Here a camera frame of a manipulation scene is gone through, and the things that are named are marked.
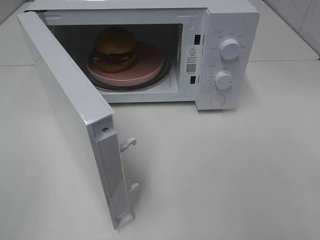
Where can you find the glass microwave turntable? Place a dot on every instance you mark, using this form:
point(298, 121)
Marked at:
point(164, 72)

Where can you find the burger with sesame bun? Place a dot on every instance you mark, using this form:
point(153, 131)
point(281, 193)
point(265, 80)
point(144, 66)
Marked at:
point(114, 50)

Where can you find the warning label sticker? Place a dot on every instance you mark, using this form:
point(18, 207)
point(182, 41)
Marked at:
point(191, 59)

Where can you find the white microwave door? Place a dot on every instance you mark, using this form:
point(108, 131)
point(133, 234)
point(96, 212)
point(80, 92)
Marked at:
point(85, 118)

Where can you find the upper white power knob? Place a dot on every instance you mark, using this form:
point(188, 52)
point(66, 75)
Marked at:
point(229, 48)

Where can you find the pink round plate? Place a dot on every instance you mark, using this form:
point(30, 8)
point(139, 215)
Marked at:
point(148, 64)

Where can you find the round white door button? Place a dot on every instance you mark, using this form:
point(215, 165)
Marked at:
point(218, 100)

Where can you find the lower white timer knob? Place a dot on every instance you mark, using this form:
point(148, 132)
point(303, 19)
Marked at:
point(223, 80)

